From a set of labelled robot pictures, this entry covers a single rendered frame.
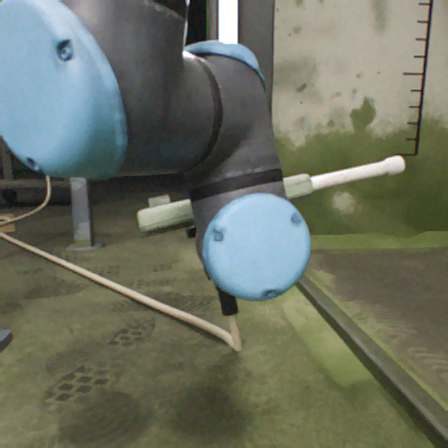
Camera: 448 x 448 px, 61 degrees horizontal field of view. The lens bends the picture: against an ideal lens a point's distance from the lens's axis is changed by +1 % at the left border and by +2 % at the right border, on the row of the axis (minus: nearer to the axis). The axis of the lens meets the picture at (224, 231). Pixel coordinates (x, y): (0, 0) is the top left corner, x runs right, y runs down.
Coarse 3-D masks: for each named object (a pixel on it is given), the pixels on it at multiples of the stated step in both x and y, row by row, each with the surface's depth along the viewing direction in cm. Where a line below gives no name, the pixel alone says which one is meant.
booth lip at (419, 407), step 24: (312, 288) 86; (336, 312) 73; (360, 336) 63; (360, 360) 60; (384, 360) 56; (384, 384) 53; (408, 384) 50; (408, 408) 48; (432, 408) 45; (432, 432) 43
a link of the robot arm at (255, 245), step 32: (256, 192) 31; (224, 224) 30; (256, 224) 30; (288, 224) 30; (224, 256) 30; (256, 256) 30; (288, 256) 31; (224, 288) 31; (256, 288) 30; (288, 288) 31
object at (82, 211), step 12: (72, 180) 133; (84, 180) 134; (72, 192) 134; (84, 192) 135; (72, 204) 135; (84, 204) 135; (72, 216) 136; (84, 216) 136; (84, 228) 137; (84, 240) 138
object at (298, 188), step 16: (400, 160) 68; (304, 176) 65; (320, 176) 67; (336, 176) 67; (352, 176) 67; (368, 176) 68; (288, 192) 65; (304, 192) 65; (160, 208) 62; (176, 208) 62; (144, 224) 62; (160, 224) 62; (176, 224) 63; (192, 224) 63; (224, 304) 65
